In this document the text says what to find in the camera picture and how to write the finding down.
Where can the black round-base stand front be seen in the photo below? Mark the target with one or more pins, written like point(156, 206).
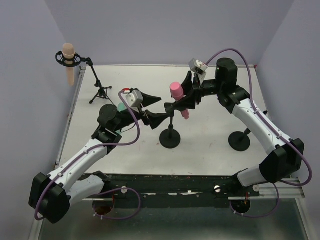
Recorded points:
point(240, 141)

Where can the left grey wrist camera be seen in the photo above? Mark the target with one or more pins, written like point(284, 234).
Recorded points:
point(134, 99)

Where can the green microphone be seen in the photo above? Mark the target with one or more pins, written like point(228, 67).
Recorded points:
point(121, 107)

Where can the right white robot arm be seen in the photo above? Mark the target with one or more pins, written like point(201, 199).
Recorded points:
point(284, 154)

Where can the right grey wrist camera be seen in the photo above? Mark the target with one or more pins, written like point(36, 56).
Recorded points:
point(197, 66)

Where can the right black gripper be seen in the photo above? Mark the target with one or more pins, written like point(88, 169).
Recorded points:
point(196, 90)

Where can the pink microphone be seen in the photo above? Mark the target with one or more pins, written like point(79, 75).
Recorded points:
point(177, 93)

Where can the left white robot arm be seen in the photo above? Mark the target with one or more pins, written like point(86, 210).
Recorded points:
point(52, 194)

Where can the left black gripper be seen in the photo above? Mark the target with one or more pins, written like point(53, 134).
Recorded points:
point(144, 113)

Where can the beige microphone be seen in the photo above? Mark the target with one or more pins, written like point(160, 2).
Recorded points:
point(68, 53)

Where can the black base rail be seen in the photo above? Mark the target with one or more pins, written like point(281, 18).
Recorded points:
point(169, 191)

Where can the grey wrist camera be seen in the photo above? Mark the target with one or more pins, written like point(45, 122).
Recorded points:
point(197, 66)
point(134, 99)

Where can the black tripod shock-mount stand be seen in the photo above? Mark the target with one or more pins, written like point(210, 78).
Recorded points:
point(102, 92)

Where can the black round-base clip stand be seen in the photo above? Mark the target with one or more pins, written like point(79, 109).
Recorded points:
point(170, 138)

